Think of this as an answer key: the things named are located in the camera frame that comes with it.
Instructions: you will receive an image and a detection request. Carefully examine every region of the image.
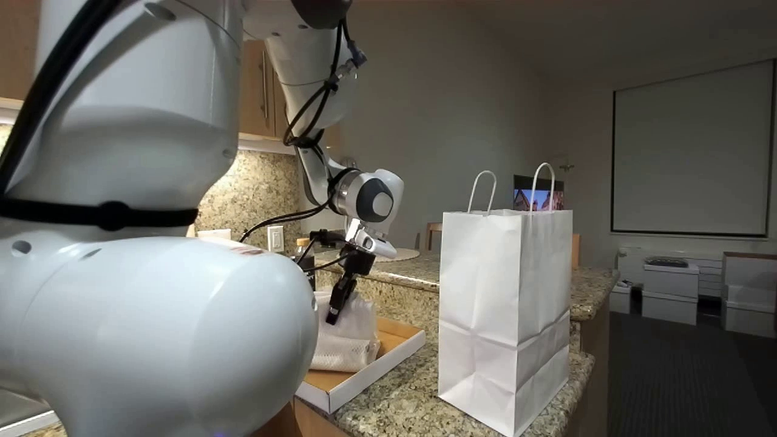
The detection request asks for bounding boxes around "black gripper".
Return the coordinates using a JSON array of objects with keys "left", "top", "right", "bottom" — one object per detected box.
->
[{"left": 323, "top": 240, "right": 379, "bottom": 327}]

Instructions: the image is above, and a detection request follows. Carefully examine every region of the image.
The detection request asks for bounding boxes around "white towel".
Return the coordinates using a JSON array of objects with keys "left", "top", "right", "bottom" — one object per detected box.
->
[
  {"left": 310, "top": 290, "right": 379, "bottom": 365},
  {"left": 308, "top": 347, "right": 384, "bottom": 376}
]

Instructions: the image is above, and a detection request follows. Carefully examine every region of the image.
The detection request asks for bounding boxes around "shallow cardboard box tray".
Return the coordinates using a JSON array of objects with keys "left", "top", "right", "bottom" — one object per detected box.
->
[{"left": 294, "top": 318, "right": 430, "bottom": 416}]

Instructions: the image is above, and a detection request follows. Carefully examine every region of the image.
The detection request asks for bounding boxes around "round white plate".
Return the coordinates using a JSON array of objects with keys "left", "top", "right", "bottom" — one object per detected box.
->
[{"left": 376, "top": 246, "right": 423, "bottom": 265}]

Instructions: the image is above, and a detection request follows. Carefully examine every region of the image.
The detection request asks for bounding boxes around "wooden counter drawer front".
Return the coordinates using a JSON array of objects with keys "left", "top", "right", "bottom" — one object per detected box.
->
[{"left": 253, "top": 396, "right": 353, "bottom": 437}]

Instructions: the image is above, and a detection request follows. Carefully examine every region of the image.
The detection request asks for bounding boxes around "wooden dining chair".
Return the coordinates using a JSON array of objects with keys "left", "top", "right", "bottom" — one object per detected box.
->
[{"left": 413, "top": 222, "right": 443, "bottom": 252}]

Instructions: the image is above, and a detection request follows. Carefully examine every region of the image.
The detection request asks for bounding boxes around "dark monitor with blue glow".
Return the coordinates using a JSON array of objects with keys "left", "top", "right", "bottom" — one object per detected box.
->
[{"left": 512, "top": 173, "right": 567, "bottom": 214}]

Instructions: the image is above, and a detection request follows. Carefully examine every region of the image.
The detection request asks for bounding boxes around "small white storage box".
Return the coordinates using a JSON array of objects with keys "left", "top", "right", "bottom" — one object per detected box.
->
[{"left": 606, "top": 276, "right": 635, "bottom": 318}]

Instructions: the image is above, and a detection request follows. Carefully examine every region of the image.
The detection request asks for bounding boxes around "white storage box stack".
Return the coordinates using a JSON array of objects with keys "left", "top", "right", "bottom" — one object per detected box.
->
[
  {"left": 637, "top": 256, "right": 701, "bottom": 327},
  {"left": 720, "top": 251, "right": 777, "bottom": 343}
]

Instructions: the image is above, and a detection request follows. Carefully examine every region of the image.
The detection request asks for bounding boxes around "white projector screen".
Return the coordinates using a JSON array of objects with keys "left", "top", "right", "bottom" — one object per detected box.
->
[{"left": 610, "top": 55, "right": 777, "bottom": 240}]

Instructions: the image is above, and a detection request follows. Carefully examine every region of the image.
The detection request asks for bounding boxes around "white paper bag with handles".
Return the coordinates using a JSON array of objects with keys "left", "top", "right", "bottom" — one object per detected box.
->
[{"left": 433, "top": 161, "right": 574, "bottom": 437}]

